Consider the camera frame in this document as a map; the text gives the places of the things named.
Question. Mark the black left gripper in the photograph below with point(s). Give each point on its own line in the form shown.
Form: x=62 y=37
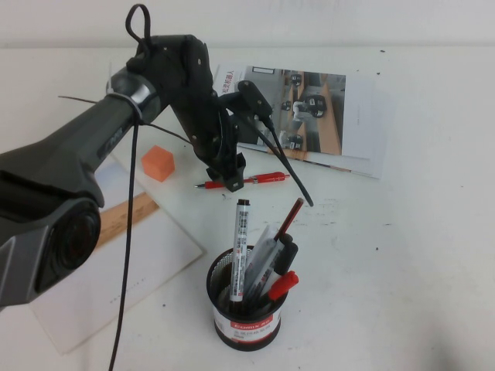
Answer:
x=226 y=139

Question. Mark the red gel pen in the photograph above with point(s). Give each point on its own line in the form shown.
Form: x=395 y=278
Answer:
x=270 y=178

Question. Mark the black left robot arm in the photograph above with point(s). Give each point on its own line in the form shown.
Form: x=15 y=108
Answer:
x=58 y=154

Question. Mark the grey transparent pen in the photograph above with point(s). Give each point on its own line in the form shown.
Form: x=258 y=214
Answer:
x=263 y=255

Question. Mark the black mesh pen holder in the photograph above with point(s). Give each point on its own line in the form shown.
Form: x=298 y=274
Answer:
x=251 y=328

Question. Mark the white marker with dark cap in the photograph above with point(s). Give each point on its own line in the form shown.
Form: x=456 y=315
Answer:
x=240 y=239

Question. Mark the orange foam cube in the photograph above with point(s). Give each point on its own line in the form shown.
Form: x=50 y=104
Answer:
x=158 y=164

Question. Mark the red and black pencil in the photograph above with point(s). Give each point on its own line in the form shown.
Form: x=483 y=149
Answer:
x=290 y=216

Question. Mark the black capped marker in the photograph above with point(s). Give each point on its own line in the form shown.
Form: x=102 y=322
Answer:
x=288 y=255

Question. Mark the brochure with desert vehicle photo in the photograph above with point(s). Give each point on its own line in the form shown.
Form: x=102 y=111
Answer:
x=154 y=247

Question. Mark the red capped marker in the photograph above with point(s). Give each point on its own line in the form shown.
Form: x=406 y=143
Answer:
x=282 y=286

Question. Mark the white zip tie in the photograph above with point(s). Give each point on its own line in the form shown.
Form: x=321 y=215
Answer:
x=127 y=99

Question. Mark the stack of office brochures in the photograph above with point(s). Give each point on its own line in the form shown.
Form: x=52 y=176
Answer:
x=377 y=147

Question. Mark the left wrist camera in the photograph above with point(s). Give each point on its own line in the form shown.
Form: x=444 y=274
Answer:
x=253 y=96

